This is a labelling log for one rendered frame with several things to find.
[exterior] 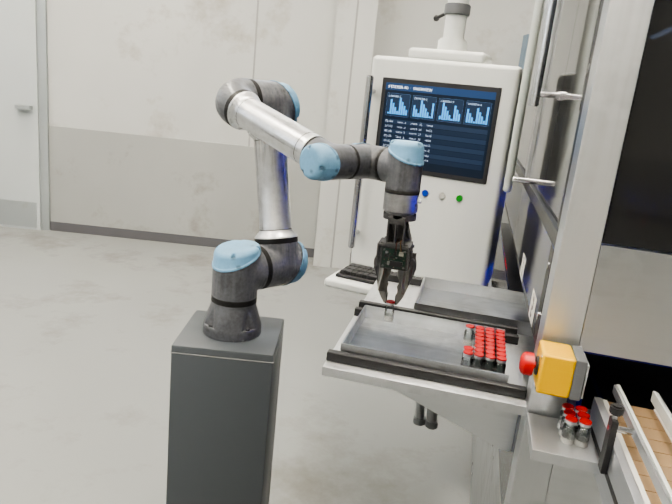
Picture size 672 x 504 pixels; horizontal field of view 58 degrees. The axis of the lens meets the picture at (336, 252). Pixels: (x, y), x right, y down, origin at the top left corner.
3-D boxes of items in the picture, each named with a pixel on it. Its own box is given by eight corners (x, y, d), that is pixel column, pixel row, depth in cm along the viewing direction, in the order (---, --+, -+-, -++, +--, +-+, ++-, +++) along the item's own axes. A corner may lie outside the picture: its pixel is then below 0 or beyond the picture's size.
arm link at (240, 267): (201, 291, 156) (203, 240, 152) (243, 283, 165) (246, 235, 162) (228, 305, 148) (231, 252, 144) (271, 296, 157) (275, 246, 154)
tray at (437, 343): (502, 343, 144) (505, 329, 144) (505, 391, 120) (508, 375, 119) (363, 317, 151) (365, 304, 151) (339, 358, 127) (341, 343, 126)
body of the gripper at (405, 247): (373, 269, 131) (378, 214, 128) (379, 259, 139) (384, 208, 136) (408, 274, 129) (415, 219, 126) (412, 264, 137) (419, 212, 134)
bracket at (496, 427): (510, 444, 129) (521, 389, 126) (510, 452, 127) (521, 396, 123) (354, 411, 136) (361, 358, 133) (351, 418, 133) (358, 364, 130)
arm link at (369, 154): (330, 140, 134) (367, 146, 126) (365, 141, 141) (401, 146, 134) (327, 176, 135) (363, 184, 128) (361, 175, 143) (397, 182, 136)
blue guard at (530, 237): (505, 197, 300) (511, 160, 295) (539, 340, 116) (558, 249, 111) (504, 197, 300) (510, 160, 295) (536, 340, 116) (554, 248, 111)
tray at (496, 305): (540, 306, 175) (542, 295, 174) (549, 339, 150) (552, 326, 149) (422, 287, 181) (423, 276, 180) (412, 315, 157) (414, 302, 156)
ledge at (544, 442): (604, 437, 110) (606, 427, 110) (619, 479, 98) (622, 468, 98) (525, 421, 113) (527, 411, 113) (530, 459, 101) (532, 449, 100)
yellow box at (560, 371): (573, 383, 108) (582, 346, 106) (580, 402, 101) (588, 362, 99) (530, 375, 110) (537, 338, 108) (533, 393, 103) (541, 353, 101)
